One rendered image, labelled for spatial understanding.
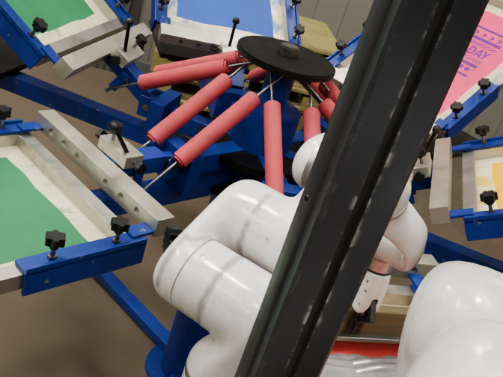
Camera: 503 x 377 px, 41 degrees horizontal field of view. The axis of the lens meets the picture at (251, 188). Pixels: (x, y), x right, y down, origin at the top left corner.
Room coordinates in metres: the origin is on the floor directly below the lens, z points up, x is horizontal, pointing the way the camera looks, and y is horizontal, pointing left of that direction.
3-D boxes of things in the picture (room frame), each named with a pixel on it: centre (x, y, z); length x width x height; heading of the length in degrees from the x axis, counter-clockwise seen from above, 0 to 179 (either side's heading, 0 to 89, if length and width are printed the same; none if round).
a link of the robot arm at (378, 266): (1.24, -0.29, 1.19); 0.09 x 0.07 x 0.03; 22
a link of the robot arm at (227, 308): (0.65, -0.03, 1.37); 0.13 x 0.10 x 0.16; 66
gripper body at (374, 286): (1.23, -0.30, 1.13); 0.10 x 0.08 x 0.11; 22
